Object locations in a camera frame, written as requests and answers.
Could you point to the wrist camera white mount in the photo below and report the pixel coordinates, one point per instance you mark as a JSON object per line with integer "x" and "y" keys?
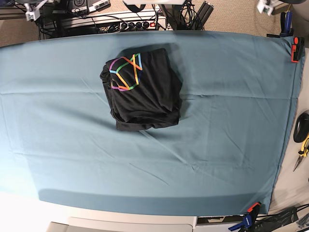
{"x": 33, "y": 9}
{"x": 267, "y": 6}

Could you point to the blue black clamp bottom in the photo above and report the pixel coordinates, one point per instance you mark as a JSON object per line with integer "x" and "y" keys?
{"x": 244, "y": 226}

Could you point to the blue clamp top right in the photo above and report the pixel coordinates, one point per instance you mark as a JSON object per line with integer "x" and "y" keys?
{"x": 286, "y": 24}

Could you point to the dark grey T-shirt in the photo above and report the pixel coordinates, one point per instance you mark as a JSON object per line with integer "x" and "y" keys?
{"x": 142, "y": 90}

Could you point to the black extrusion piece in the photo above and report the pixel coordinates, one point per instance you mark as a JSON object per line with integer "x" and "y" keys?
{"x": 202, "y": 16}

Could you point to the orange black clamp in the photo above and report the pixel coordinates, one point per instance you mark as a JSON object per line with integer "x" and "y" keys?
{"x": 254, "y": 209}
{"x": 297, "y": 49}

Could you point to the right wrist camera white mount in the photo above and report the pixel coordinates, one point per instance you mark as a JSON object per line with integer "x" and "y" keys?
{"x": 33, "y": 9}

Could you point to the orange black clamp bottom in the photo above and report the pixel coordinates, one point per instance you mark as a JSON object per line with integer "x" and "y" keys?
{"x": 254, "y": 209}

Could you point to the yellow handled pliers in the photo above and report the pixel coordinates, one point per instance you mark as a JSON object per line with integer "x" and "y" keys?
{"x": 302, "y": 152}

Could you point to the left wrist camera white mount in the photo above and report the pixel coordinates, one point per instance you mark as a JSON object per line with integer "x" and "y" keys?
{"x": 267, "y": 6}

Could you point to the black computer mouse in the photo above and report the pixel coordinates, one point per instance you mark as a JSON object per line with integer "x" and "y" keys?
{"x": 301, "y": 128}

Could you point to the blue table cloth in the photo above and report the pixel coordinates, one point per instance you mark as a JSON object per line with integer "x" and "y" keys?
{"x": 59, "y": 142}

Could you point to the orange black clamp top right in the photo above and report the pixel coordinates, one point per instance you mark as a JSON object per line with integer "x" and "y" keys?
{"x": 297, "y": 49}

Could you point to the black power strip red switch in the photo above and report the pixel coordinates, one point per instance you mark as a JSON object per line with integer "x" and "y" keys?
{"x": 132, "y": 26}

